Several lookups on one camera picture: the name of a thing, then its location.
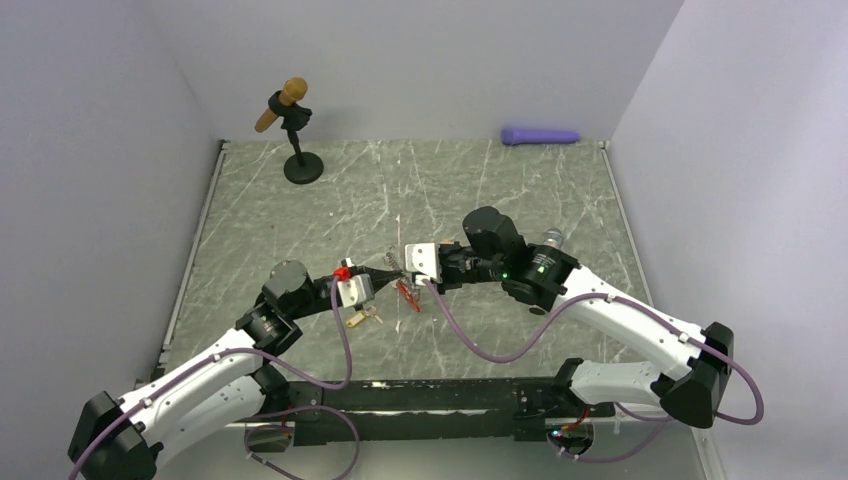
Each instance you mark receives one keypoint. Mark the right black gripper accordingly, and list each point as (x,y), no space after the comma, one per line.
(445,280)

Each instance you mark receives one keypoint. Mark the black microphone stand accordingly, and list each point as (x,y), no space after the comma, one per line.
(302,167)

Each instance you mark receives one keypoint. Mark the brown microphone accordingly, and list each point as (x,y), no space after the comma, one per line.
(284,105)

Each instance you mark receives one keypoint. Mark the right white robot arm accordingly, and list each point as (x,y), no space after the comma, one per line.
(684,368)

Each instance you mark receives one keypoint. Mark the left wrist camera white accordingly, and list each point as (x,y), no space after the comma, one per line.
(356,287)

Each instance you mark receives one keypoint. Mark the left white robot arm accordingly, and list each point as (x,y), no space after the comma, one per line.
(132,435)

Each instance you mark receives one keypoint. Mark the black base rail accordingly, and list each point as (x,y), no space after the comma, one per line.
(523,409)

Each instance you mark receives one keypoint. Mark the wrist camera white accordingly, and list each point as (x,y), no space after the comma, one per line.
(356,287)
(422,263)

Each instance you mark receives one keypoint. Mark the red handled metal keyring holder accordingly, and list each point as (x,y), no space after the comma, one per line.
(403,284)

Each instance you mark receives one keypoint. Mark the purple cylinder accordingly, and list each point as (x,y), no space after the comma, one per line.
(522,136)

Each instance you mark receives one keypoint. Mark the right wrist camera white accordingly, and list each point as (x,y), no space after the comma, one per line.
(422,263)

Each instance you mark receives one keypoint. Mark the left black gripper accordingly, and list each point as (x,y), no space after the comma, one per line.
(380,276)

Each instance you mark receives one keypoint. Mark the yellow tagged key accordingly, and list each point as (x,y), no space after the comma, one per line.
(362,315)

